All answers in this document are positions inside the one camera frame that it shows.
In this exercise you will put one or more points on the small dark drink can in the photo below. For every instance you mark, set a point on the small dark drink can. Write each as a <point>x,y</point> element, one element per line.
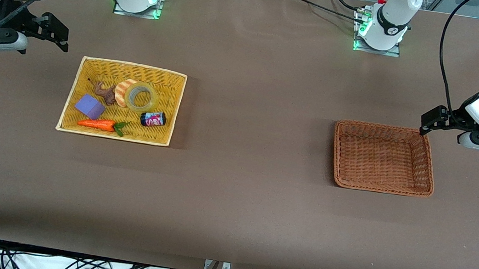
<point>152,119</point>

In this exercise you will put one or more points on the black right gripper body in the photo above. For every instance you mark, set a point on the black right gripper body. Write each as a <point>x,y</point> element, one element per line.
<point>14,18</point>

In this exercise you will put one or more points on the yellow wicker basket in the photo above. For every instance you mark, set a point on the yellow wicker basket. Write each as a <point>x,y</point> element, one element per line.
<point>147,134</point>

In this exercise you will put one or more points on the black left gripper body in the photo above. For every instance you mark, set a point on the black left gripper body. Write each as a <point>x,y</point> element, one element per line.
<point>453,120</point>

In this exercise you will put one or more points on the brown wicker basket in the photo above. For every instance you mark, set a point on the brown wicker basket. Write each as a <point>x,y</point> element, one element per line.
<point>380,157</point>

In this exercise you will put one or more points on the striped toy croissant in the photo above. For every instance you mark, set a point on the striped toy croissant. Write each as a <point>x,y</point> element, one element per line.
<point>121,93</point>

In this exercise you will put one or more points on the orange toy carrot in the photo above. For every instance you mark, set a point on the orange toy carrot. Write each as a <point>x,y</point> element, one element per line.
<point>97,124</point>

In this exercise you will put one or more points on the purple foam block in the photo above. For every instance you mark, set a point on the purple foam block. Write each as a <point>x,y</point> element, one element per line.
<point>89,106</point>

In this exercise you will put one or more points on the clear yellowish tape roll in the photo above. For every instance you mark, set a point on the clear yellowish tape roll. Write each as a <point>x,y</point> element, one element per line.
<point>150,106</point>

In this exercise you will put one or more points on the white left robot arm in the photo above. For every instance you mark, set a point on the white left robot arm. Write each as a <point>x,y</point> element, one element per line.
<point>391,15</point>

